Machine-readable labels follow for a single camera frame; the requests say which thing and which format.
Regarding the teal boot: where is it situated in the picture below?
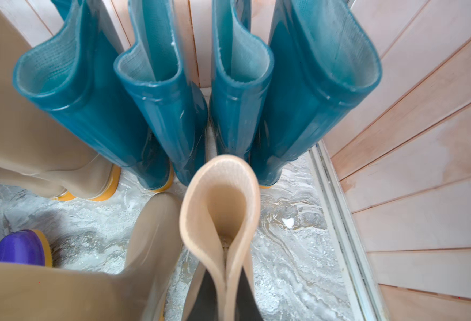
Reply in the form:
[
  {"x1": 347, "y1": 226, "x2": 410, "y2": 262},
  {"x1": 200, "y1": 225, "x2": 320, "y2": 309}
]
[
  {"x1": 114, "y1": 1, "x2": 208, "y2": 186},
  {"x1": 13, "y1": 1, "x2": 173, "y2": 192},
  {"x1": 250, "y1": 1, "x2": 382, "y2": 187},
  {"x1": 210, "y1": 1, "x2": 274, "y2": 161}
]

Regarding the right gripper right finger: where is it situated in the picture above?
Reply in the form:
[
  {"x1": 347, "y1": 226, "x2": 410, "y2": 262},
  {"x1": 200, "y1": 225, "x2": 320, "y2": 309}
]
[{"x1": 235, "y1": 269, "x2": 263, "y2": 321}]

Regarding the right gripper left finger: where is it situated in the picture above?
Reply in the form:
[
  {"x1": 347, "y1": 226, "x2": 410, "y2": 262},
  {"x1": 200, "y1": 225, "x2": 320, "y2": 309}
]
[{"x1": 185, "y1": 270, "x2": 218, "y2": 321}]

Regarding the large purple boot front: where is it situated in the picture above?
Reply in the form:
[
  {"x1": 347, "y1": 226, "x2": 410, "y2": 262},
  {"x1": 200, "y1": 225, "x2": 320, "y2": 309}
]
[{"x1": 0, "y1": 230, "x2": 53, "y2": 268}]

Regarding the large beige boot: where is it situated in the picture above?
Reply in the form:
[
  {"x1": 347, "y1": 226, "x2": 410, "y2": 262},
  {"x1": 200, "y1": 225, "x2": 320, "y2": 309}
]
[{"x1": 0, "y1": 193, "x2": 182, "y2": 320}]

